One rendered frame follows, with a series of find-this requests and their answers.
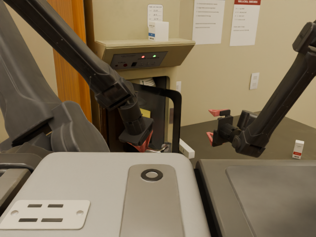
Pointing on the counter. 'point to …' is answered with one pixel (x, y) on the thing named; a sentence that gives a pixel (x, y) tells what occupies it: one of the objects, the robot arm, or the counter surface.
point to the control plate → (123, 59)
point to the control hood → (101, 47)
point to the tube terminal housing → (128, 34)
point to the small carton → (158, 31)
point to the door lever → (156, 149)
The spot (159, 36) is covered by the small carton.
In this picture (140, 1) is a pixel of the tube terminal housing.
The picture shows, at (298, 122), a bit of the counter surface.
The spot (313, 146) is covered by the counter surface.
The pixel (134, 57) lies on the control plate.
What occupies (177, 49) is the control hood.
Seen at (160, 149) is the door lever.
